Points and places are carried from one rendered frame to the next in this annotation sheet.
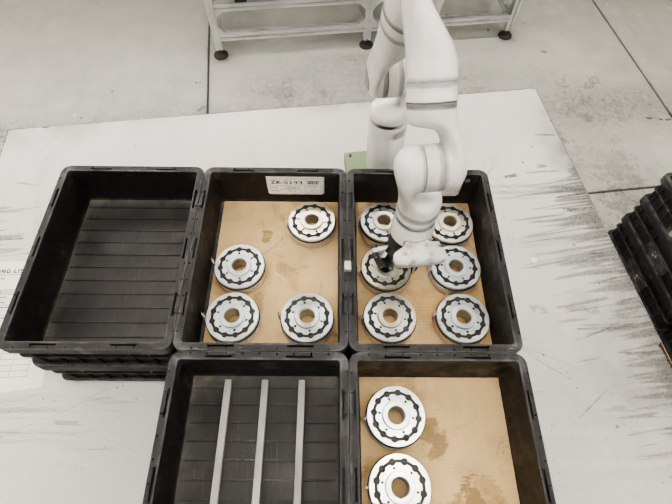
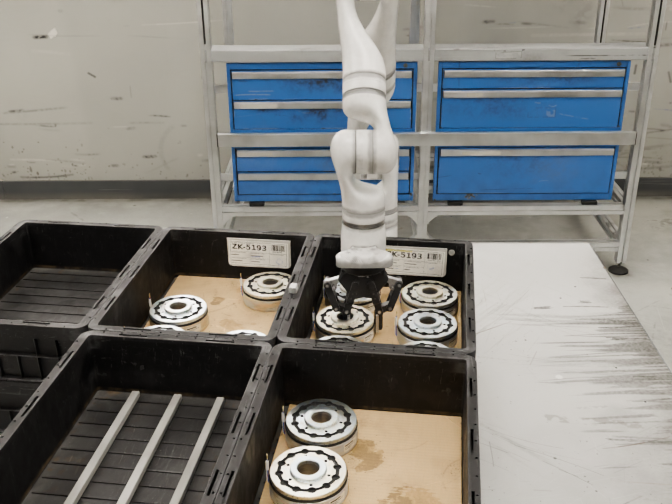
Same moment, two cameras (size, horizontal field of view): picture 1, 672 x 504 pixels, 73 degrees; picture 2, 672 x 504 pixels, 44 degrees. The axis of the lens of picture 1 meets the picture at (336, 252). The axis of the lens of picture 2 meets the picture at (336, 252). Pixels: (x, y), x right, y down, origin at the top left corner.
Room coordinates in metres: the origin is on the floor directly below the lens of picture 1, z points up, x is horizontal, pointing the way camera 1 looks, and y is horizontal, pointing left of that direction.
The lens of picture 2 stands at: (-0.82, -0.29, 1.59)
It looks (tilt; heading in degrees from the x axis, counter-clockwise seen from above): 25 degrees down; 9
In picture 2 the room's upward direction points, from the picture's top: straight up
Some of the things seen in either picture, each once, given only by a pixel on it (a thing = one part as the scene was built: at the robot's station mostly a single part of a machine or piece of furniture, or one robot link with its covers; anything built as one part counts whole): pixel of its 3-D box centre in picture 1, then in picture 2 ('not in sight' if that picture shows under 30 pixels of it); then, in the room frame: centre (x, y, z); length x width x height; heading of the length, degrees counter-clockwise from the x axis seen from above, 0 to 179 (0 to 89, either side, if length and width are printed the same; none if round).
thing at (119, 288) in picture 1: (123, 262); (54, 297); (0.42, 0.43, 0.87); 0.40 x 0.30 x 0.11; 1
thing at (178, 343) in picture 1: (269, 251); (213, 281); (0.43, 0.13, 0.92); 0.40 x 0.30 x 0.02; 1
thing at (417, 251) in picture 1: (416, 230); (363, 237); (0.42, -0.14, 1.02); 0.11 x 0.09 x 0.06; 9
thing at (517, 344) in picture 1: (424, 253); (384, 291); (0.44, -0.17, 0.92); 0.40 x 0.30 x 0.02; 1
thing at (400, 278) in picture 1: (385, 267); (344, 319); (0.43, -0.10, 0.86); 0.10 x 0.10 x 0.01
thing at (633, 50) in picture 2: not in sight; (427, 52); (2.37, -0.14, 0.91); 1.70 x 0.10 x 0.05; 98
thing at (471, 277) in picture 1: (455, 267); (427, 324); (0.44, -0.25, 0.86); 0.10 x 0.10 x 0.01
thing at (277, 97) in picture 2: not in sight; (322, 134); (2.28, 0.25, 0.60); 0.72 x 0.03 x 0.56; 98
